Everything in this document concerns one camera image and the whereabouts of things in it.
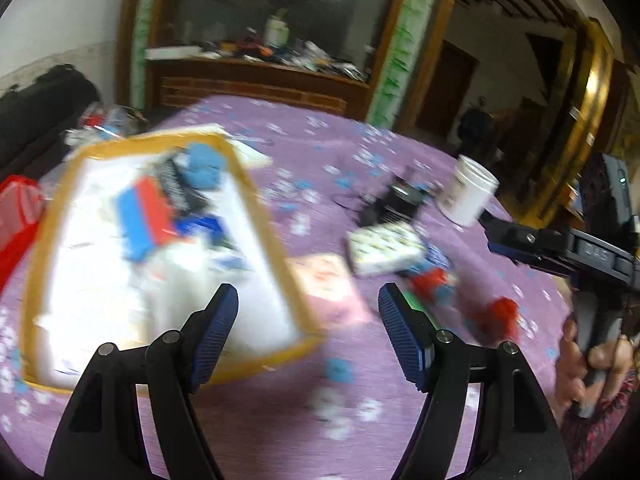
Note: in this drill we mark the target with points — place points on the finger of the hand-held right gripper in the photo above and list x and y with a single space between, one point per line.
530 245

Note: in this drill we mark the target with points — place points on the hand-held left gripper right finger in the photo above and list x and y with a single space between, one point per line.
400 330

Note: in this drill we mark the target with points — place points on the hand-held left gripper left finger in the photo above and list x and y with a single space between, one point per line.
215 330

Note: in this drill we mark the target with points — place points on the white plastic bag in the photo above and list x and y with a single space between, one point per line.
165 280

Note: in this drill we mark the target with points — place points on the yellow cardboard box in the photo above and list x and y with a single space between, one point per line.
265 270

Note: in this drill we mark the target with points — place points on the red plastic bag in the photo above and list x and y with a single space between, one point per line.
17 225
495 317

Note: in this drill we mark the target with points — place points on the pink rose tissue pack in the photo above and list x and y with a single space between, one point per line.
327 290

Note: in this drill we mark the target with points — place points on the blue fluffy cloth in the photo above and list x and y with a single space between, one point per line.
205 165

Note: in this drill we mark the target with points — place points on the person's right forearm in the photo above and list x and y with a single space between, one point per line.
600 440

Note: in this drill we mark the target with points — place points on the person's right hand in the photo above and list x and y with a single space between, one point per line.
567 370

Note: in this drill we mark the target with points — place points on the white plastic jar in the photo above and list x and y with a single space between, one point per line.
467 190

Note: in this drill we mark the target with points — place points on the patterned white tissue pack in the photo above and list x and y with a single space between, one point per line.
385 247

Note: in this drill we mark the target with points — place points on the black electric motor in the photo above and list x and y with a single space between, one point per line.
395 202

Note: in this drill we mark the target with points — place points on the red and blue packet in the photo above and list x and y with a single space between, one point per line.
145 215

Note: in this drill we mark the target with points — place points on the brown wooden door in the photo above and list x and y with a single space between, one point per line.
445 90

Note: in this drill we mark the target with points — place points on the purple floral tablecloth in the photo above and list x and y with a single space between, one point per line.
320 160

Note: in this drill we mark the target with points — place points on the crumpled plastic wrappers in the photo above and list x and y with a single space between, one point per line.
110 125

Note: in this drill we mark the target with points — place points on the wooden cabinet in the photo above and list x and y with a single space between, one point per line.
280 80

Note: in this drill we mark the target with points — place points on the flat white box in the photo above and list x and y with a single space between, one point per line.
172 52

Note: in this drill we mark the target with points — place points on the black suitcase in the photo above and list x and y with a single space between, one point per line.
45 105

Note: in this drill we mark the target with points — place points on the clutter pile on cabinet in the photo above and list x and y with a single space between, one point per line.
305 55

